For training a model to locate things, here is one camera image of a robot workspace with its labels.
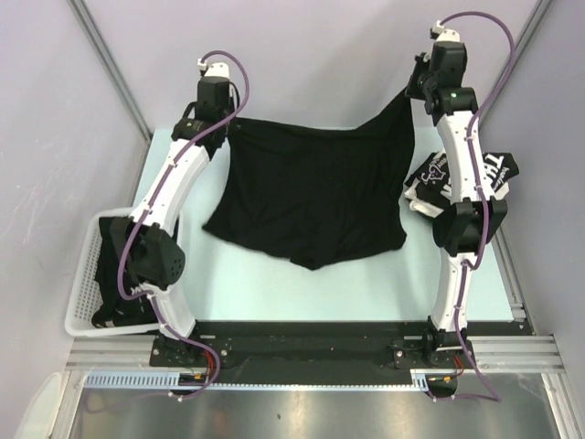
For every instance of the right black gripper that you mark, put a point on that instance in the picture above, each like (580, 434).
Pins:
(411, 91)

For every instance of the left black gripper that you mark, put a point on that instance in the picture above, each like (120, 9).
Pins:
(229, 101)

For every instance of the black graphic t shirt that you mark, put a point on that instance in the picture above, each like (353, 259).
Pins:
(316, 197)

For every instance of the white plastic laundry basket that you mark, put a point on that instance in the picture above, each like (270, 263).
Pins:
(85, 297)

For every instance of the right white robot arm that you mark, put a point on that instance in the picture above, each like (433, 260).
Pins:
(464, 229)

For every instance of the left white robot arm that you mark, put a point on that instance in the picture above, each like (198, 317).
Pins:
(147, 242)

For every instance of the black folded lettered t shirt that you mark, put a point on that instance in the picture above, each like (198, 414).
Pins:
(434, 174)

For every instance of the white folded t shirt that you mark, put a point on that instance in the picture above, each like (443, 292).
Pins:
(420, 205)

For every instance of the black clothes in basket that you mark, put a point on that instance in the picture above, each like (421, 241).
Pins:
(115, 311)

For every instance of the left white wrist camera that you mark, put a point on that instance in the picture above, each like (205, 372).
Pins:
(208, 69)

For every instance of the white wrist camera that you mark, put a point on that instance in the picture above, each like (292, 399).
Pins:
(440, 33)
(208, 69)

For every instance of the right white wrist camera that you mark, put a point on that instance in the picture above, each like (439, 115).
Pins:
(440, 33)

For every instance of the aluminium frame rail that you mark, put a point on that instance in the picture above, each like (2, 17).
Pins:
(515, 354)

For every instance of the white slotted cable duct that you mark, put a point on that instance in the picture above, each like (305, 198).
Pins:
(177, 381)

